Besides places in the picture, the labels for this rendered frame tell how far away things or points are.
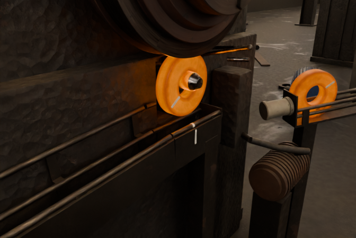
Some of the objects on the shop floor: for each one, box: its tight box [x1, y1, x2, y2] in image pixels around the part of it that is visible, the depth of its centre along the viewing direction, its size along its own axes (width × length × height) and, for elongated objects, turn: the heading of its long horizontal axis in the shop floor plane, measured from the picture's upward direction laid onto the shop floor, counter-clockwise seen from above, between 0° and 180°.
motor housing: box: [248, 141, 310, 238], centre depth 108 cm, size 13×22×54 cm, turn 139°
